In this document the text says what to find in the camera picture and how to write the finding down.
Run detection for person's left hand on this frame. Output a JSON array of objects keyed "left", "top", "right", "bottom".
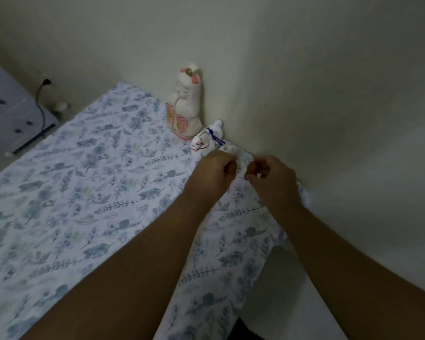
[{"left": 182, "top": 150, "right": 239, "bottom": 210}]

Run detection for person's right hand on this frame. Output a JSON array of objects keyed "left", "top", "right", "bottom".
[{"left": 244, "top": 156, "right": 305, "bottom": 218}]

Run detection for white blue floral cloth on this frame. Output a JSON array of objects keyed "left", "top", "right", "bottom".
[{"left": 0, "top": 81, "right": 311, "bottom": 340}]

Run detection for person's left forearm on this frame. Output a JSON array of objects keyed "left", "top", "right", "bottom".
[{"left": 21, "top": 193, "right": 218, "bottom": 340}]

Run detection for person's right forearm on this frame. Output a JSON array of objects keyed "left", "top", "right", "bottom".
[{"left": 269, "top": 203, "right": 425, "bottom": 340}]

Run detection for white cat figurine pink flowers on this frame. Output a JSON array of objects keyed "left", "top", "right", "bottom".
[{"left": 165, "top": 62, "right": 204, "bottom": 141}]

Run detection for black clothing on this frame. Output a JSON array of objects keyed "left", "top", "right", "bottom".
[{"left": 228, "top": 317, "right": 260, "bottom": 340}]

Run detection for white drawer cabinet dark knobs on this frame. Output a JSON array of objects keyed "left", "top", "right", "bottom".
[{"left": 0, "top": 54, "right": 60, "bottom": 155}]

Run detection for small white figurine blue cord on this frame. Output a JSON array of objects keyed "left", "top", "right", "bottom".
[{"left": 190, "top": 119, "right": 227, "bottom": 160}]

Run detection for black power cable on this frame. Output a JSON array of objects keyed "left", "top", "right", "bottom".
[{"left": 35, "top": 79, "right": 52, "bottom": 139}]

